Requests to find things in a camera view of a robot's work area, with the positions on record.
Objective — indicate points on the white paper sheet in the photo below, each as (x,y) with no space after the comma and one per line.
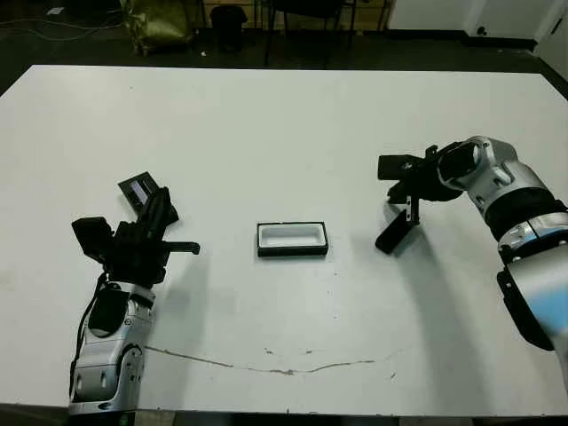
(55,10)

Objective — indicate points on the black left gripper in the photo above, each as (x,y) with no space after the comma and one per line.
(137,257)

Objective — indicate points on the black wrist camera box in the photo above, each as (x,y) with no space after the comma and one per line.
(395,166)
(93,235)

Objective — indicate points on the black trash bin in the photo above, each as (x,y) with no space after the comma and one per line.
(227,26)

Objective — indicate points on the black printed box lid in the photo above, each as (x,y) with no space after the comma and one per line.
(133,188)

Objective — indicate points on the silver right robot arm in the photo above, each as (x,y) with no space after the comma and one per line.
(510,186)

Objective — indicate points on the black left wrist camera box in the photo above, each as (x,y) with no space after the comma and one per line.
(93,235)

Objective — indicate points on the white door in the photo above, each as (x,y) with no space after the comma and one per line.
(552,49)

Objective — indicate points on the black box white insert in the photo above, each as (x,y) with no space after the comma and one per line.
(290,237)

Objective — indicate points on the yellow green plastic bag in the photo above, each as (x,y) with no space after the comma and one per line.
(155,24)

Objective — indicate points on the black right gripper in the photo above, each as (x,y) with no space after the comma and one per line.
(430,186)

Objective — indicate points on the black mesh office chair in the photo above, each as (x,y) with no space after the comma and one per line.
(310,11)

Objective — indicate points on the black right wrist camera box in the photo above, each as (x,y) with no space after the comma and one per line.
(395,166)

